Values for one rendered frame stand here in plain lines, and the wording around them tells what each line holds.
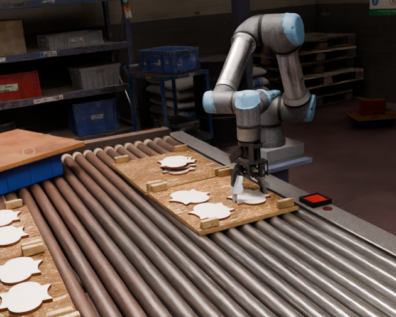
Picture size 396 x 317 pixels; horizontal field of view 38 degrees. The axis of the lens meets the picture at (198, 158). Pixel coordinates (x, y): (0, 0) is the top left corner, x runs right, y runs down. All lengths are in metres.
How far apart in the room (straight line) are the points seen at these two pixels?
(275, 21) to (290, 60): 0.18
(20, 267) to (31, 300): 0.19
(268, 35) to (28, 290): 1.23
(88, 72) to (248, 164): 4.65
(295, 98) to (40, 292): 1.35
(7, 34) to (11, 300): 4.88
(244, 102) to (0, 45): 4.57
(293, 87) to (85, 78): 4.21
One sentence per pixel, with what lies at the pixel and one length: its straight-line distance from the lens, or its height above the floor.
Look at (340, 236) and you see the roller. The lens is 1.70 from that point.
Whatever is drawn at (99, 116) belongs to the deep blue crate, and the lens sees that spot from 6.45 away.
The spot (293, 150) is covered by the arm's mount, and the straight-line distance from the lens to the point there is 2.53.
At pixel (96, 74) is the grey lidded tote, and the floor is 0.79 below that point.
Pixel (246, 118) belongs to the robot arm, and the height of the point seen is 1.22.
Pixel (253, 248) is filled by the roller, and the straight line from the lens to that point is 1.62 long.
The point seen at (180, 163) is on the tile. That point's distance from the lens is 2.24.
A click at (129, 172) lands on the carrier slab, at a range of 2.31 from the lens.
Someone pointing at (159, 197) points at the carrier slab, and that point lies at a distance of 2.00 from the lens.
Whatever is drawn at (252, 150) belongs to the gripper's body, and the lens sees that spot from 1.81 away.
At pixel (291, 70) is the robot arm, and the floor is 1.28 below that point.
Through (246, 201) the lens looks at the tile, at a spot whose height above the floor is 0.94.
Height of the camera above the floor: 1.62
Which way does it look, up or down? 17 degrees down
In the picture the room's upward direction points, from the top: 4 degrees counter-clockwise
